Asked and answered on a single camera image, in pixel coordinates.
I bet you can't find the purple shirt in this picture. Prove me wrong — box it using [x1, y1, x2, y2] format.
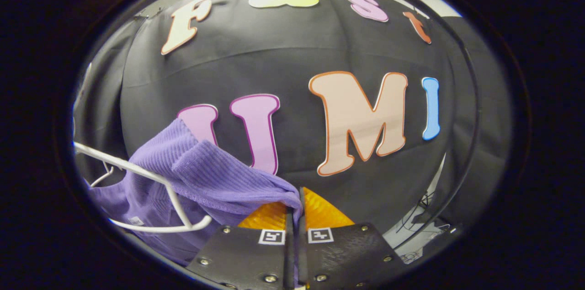
[85, 118, 304, 267]

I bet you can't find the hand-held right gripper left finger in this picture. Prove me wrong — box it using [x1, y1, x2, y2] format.
[186, 202, 295, 290]

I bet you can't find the black clothes rack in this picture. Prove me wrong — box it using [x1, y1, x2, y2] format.
[393, 38, 481, 245]

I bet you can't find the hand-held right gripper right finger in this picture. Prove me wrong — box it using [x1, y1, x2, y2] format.
[298, 186, 410, 290]

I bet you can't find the black backdrop cloth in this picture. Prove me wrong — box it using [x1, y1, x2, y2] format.
[73, 0, 515, 263]

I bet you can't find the black backdrop stand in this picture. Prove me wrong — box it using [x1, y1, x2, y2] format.
[397, 189, 441, 236]

